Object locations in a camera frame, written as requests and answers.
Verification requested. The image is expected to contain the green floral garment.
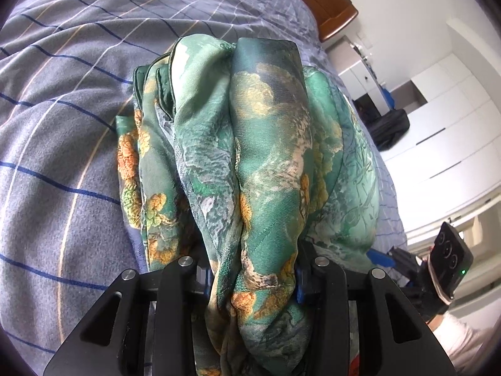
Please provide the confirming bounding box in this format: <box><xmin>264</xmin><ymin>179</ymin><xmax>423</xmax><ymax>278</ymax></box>
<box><xmin>115</xmin><ymin>36</ymin><xmax>380</xmax><ymax>376</ymax></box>

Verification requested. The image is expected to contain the wooden headboard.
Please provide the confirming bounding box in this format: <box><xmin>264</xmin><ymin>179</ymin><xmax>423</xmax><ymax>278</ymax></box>
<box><xmin>270</xmin><ymin>0</ymin><xmax>359</xmax><ymax>42</ymax></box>

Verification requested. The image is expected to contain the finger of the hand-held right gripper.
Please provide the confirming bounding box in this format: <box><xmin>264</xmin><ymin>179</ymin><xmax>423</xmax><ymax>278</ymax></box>
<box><xmin>368</xmin><ymin>246</ymin><xmax>416</xmax><ymax>279</ymax></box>

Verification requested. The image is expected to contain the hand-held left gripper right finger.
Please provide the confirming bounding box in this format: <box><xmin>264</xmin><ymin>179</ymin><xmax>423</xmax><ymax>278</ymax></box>
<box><xmin>295</xmin><ymin>256</ymin><xmax>457</xmax><ymax>376</ymax></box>

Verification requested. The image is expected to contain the white bedside cabinet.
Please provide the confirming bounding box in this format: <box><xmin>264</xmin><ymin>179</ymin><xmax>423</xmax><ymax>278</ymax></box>
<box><xmin>338</xmin><ymin>57</ymin><xmax>392</xmax><ymax>106</ymax></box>

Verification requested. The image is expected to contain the grey plaid bed blanket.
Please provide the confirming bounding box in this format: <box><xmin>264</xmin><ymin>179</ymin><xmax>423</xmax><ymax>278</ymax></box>
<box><xmin>0</xmin><ymin>0</ymin><xmax>408</xmax><ymax>376</ymax></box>

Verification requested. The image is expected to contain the white wardrobe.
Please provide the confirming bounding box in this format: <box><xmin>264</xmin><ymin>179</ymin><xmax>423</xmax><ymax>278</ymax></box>
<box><xmin>381</xmin><ymin>53</ymin><xmax>501</xmax><ymax>243</ymax></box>

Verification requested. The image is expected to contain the black bag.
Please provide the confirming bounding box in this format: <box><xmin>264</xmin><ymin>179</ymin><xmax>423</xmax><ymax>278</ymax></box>
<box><xmin>352</xmin><ymin>98</ymin><xmax>411</xmax><ymax>150</ymax></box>

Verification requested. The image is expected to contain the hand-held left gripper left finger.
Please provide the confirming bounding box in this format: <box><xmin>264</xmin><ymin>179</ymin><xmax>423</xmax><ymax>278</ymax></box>
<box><xmin>43</xmin><ymin>256</ymin><xmax>214</xmax><ymax>376</ymax></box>

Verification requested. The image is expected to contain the person's right forearm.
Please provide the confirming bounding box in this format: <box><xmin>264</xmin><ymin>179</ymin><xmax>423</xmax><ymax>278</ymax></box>
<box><xmin>428</xmin><ymin>313</ymin><xmax>501</xmax><ymax>376</ymax></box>

